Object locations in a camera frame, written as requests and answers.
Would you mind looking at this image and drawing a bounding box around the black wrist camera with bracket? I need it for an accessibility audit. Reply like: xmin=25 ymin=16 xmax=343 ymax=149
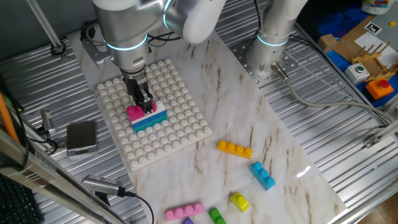
xmin=80 ymin=21 xmax=113 ymax=68

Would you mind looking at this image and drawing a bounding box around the thick grey cable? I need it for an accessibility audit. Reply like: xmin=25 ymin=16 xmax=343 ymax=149
xmin=271 ymin=61 xmax=394 ymax=125

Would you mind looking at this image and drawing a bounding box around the clear container of bricks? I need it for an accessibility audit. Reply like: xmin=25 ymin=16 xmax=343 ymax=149
xmin=360 ymin=0 xmax=394 ymax=16

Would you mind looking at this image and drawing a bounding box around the small cardboard box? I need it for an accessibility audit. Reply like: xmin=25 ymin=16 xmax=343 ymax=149
xmin=317 ymin=33 xmax=338 ymax=54

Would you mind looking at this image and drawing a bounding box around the magenta three-stud block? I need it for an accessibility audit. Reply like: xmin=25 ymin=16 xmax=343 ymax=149
xmin=126 ymin=101 xmax=158 ymax=123

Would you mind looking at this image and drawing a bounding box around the blue four-stud block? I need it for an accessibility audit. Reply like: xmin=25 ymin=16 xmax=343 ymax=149
xmin=132 ymin=113 xmax=168 ymax=129

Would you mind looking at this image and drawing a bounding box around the black keyboard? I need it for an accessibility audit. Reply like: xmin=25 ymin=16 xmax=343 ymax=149
xmin=0 ymin=174 xmax=44 ymax=224

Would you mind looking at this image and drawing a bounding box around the white four-stud block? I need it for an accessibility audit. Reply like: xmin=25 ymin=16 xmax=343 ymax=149
xmin=130 ymin=100 xmax=167 ymax=124

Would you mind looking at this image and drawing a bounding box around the brown cardboard sheet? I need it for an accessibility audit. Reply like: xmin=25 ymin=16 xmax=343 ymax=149
xmin=334 ymin=15 xmax=377 ymax=63

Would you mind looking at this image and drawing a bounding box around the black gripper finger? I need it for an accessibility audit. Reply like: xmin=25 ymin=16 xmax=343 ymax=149
xmin=140 ymin=87 xmax=155 ymax=115
xmin=129 ymin=90 xmax=144 ymax=108

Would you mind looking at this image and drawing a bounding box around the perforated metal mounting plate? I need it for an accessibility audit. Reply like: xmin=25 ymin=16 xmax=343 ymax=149
xmin=231 ymin=37 xmax=299 ymax=88

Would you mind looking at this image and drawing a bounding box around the large silver camera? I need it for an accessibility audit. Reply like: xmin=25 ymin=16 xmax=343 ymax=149
xmin=81 ymin=174 xmax=127 ymax=206

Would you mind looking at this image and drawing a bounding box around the small silver camera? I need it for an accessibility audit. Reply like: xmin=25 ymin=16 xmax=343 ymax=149
xmin=40 ymin=110 xmax=57 ymax=135

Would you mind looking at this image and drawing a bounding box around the black-white fiducial tag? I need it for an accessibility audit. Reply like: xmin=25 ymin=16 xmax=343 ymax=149
xmin=363 ymin=20 xmax=382 ymax=35

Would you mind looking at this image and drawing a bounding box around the light pink four-stud block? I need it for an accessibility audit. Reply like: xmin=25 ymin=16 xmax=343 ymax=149
xmin=164 ymin=202 xmax=205 ymax=223

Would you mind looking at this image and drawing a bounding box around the white paper sheet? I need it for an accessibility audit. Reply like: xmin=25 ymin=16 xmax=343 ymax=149
xmin=354 ymin=30 xmax=398 ymax=68

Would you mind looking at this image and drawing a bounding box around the teal four-stud block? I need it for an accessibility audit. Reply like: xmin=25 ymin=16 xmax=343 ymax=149
xmin=133 ymin=118 xmax=169 ymax=133

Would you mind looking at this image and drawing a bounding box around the green two-stud block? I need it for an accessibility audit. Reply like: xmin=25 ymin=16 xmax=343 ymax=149
xmin=208 ymin=207 xmax=227 ymax=224

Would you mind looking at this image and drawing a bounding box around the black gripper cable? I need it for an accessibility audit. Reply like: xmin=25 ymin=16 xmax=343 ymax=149
xmin=146 ymin=30 xmax=183 ymax=49

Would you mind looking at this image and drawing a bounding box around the aluminium frame bar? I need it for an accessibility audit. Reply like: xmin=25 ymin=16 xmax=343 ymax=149
xmin=0 ymin=129 xmax=125 ymax=224

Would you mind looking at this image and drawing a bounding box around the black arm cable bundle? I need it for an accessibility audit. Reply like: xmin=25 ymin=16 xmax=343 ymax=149
xmin=252 ymin=0 xmax=264 ymax=37

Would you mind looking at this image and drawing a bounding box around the light blue three-stud block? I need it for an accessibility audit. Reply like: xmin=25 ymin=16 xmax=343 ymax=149
xmin=249 ymin=161 xmax=277 ymax=192

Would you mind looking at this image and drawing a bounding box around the white studded baseplate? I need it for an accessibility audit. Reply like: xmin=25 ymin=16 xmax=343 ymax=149
xmin=96 ymin=58 xmax=214 ymax=172

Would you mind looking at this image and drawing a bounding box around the white marble board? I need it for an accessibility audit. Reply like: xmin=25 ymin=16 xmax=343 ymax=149
xmin=67 ymin=18 xmax=348 ymax=224

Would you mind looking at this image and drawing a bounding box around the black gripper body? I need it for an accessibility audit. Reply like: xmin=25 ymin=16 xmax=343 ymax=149
xmin=121 ymin=68 xmax=149 ymax=94

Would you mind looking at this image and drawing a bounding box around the silver digital scale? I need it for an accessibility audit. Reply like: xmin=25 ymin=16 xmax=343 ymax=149
xmin=66 ymin=120 xmax=99 ymax=157

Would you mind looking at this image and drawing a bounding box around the black camera clamp mount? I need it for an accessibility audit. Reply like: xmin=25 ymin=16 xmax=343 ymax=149
xmin=36 ymin=124 xmax=60 ymax=156

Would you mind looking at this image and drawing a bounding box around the orange cable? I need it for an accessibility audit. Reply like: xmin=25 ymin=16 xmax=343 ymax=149
xmin=0 ymin=91 xmax=20 ymax=144

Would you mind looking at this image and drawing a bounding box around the metal stand pole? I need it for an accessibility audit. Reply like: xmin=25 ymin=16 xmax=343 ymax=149
xmin=26 ymin=0 xmax=68 ymax=60

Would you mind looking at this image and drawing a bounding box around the orange emergency stop box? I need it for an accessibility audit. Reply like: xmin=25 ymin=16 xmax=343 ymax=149
xmin=365 ymin=78 xmax=395 ymax=101

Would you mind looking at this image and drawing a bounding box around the aluminium corner bracket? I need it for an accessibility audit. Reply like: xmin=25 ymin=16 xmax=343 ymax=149
xmin=363 ymin=135 xmax=382 ymax=149

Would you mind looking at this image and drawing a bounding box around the wooden peg rack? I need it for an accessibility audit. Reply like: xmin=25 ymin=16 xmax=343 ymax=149
xmin=351 ymin=41 xmax=398 ymax=82

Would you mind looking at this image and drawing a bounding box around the white green-button box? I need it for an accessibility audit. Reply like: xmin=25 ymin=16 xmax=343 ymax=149
xmin=344 ymin=62 xmax=371 ymax=85

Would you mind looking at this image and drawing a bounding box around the orange-yellow four-stud block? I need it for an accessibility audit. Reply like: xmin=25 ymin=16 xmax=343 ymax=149
xmin=216 ymin=139 xmax=253 ymax=160

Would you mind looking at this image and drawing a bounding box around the grey board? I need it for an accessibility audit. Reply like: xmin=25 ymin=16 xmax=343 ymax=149
xmin=371 ymin=0 xmax=398 ymax=52

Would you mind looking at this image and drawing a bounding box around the yellow two-stud block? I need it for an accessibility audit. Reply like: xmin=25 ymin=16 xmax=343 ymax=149
xmin=229 ymin=192 xmax=251 ymax=213

